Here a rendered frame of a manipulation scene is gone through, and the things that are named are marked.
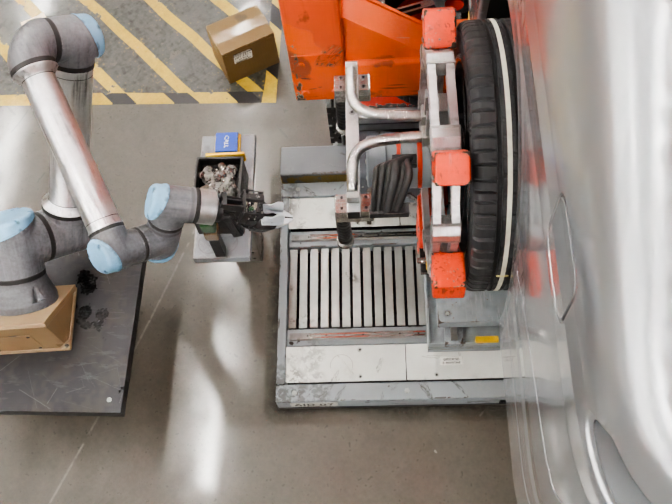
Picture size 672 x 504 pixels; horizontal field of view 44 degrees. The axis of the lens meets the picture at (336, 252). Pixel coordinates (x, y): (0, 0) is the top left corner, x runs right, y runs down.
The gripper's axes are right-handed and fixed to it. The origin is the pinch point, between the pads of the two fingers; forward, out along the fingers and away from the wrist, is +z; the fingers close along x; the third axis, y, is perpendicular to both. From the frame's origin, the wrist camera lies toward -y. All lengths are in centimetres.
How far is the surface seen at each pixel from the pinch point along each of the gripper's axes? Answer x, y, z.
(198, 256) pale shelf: 3.8, -34.0, -16.0
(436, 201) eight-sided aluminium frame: -17, 45, 18
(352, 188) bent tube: -11.4, 36.8, 2.3
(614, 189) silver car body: -53, 110, 4
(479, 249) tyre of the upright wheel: -28, 44, 28
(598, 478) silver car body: -86, 88, 10
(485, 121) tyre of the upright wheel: -8, 63, 22
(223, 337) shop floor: -5, -75, 2
